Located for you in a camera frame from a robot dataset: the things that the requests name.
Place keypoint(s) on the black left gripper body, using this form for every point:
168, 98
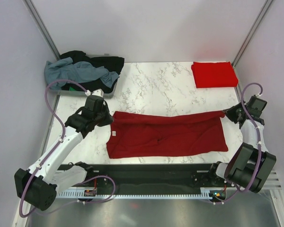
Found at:
100, 117

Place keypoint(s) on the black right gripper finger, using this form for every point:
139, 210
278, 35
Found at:
232, 117
230, 111

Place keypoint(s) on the grey plastic laundry bin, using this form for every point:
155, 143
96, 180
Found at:
112, 63

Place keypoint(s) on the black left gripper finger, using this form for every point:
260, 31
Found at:
105, 122
108, 116

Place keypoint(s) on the aluminium frame rail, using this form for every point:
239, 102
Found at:
272, 182

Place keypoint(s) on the corner aluminium post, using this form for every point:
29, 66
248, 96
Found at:
41, 25
251, 33

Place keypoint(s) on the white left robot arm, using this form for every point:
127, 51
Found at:
40, 183

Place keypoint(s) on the right corner aluminium post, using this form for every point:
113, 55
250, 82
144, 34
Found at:
251, 33

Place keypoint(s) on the blue grey t shirt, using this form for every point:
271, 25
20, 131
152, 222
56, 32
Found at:
81, 72

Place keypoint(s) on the white slotted cable duct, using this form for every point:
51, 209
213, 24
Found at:
89, 193

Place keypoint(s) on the folded bright red t shirt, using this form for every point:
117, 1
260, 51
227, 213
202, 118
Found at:
214, 74

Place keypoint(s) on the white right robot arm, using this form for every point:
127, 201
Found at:
251, 165

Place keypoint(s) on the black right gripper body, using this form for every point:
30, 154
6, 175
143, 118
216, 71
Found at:
241, 109

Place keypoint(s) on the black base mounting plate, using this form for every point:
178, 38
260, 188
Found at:
157, 178

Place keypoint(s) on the dark red t shirt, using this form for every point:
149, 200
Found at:
138, 135

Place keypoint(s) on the left corner aluminium post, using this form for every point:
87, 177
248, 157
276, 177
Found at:
41, 25

